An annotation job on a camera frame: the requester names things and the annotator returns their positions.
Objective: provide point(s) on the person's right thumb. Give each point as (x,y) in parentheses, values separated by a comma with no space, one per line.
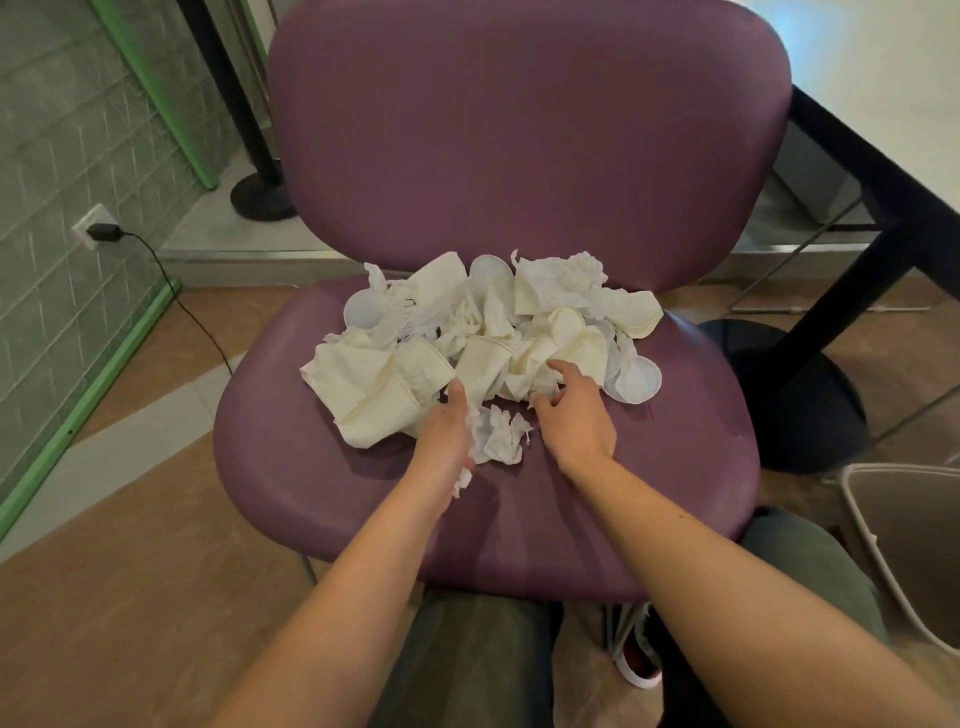
(543,400)

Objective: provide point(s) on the person's left fingers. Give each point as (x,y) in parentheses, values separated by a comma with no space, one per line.
(456,391)

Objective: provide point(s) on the person's right hand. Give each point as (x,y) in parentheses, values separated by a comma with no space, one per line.
(577,424)

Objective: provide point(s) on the purple upholstered chair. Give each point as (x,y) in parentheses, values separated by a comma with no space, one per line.
(525,150)

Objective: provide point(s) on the person's left hand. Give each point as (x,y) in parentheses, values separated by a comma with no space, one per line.
(442,439)

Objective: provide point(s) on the pile of crushed paper cups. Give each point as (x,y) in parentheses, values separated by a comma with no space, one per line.
(390,375)

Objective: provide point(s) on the white plastic lid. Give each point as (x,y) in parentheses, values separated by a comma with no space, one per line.
(491,271)
(363,309)
(639,381)

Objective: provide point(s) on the person's right forearm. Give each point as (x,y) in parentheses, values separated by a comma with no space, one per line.
(720,592)

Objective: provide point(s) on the white wall socket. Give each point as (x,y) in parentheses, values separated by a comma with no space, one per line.
(88,223)

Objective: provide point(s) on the grey waste bin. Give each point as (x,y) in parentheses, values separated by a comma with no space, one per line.
(911,547)

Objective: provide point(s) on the white tissue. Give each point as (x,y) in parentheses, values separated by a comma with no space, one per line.
(501,439)

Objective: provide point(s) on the green baseboard strip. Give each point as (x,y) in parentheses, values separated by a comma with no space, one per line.
(82,412)

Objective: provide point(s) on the green door frame strip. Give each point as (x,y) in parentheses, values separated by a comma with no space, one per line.
(154,90)

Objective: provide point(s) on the white table with black pedestal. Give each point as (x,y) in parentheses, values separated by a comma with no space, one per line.
(885,172)

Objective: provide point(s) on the person's left forearm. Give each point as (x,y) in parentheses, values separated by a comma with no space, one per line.
(337,615)

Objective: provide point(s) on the red and white shoe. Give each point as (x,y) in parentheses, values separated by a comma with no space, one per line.
(641,660)

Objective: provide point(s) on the metal rod frame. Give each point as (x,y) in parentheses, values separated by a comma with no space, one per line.
(817,262)

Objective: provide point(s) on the olive green trousers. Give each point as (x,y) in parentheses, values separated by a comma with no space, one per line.
(465,660)

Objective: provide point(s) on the black pole with round base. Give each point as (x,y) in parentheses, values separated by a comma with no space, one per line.
(247,150)

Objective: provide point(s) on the black charger plug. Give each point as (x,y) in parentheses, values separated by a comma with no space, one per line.
(103,232)

